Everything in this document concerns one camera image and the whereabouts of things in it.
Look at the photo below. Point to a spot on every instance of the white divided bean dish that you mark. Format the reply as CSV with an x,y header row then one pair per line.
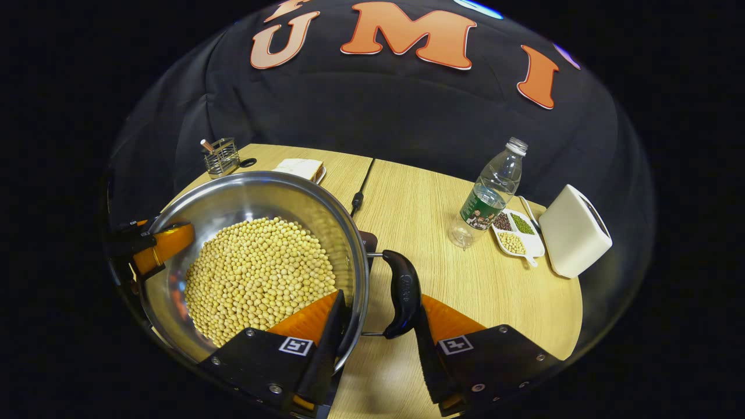
x,y
536,249

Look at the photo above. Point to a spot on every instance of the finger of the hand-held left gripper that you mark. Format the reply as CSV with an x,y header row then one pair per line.
x,y
131,238
169,244

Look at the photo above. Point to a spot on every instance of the pile of yellow soybeans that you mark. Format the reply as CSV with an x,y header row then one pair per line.
x,y
256,279

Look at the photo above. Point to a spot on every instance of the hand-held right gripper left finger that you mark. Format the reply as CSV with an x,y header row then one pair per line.
x,y
326,361

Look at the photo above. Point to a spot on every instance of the clear plastic water bottle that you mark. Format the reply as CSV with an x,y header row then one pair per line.
x,y
492,192

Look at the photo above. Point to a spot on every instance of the sandwich on white plate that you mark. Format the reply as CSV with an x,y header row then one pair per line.
x,y
300,169

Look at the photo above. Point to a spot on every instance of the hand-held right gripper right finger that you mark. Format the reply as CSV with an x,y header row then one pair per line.
x,y
428,361

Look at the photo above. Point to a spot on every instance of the small black loop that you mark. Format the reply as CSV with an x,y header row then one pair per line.
x,y
247,162

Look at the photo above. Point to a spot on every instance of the white toaster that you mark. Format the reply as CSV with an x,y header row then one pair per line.
x,y
570,238

